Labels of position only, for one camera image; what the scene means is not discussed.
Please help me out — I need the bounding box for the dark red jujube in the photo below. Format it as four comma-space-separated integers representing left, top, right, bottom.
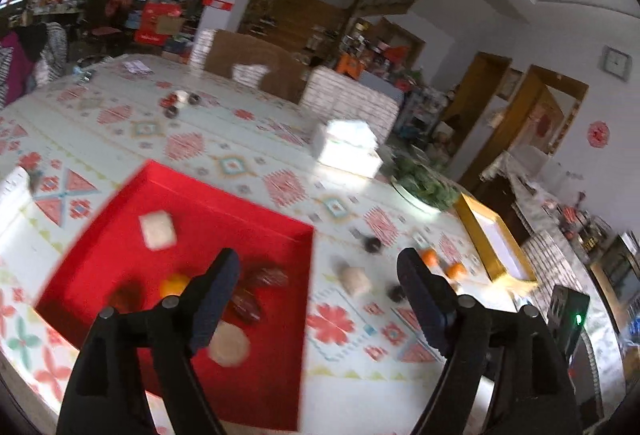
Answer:
106, 280, 143, 314

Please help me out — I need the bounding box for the dark brown chestnut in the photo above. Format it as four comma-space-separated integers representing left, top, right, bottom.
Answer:
228, 287, 262, 325

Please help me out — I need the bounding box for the dark red jujube date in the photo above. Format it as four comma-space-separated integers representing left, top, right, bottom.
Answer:
244, 266, 288, 289

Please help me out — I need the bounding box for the chair cover right side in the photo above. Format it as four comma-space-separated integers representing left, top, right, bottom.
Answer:
521, 231, 593, 318

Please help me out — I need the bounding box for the yellow shallow box tray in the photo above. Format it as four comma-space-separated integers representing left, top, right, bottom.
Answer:
454, 193, 538, 294

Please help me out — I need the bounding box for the orange mandarin large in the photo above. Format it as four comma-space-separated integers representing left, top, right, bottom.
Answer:
445, 262, 469, 281

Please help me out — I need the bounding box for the red shallow box tray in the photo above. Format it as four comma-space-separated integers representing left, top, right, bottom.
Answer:
36, 161, 314, 432

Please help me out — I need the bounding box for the white bowl of greens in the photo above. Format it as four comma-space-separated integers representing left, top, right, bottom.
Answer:
392, 156, 460, 212

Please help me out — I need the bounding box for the patterned tablecloth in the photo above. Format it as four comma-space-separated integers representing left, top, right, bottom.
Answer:
1, 56, 514, 434

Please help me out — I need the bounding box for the small snack pile far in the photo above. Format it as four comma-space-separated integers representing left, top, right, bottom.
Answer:
160, 89, 201, 118

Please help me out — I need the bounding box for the white tissue box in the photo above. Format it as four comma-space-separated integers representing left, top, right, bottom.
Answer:
310, 120, 383, 178

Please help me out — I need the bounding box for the brown chair back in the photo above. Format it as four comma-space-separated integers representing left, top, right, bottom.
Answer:
204, 31, 308, 103

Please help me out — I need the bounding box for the chair with white cover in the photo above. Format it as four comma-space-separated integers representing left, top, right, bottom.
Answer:
298, 66, 399, 143

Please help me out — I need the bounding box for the wall clock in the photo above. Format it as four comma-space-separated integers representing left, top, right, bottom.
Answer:
599, 46, 632, 82

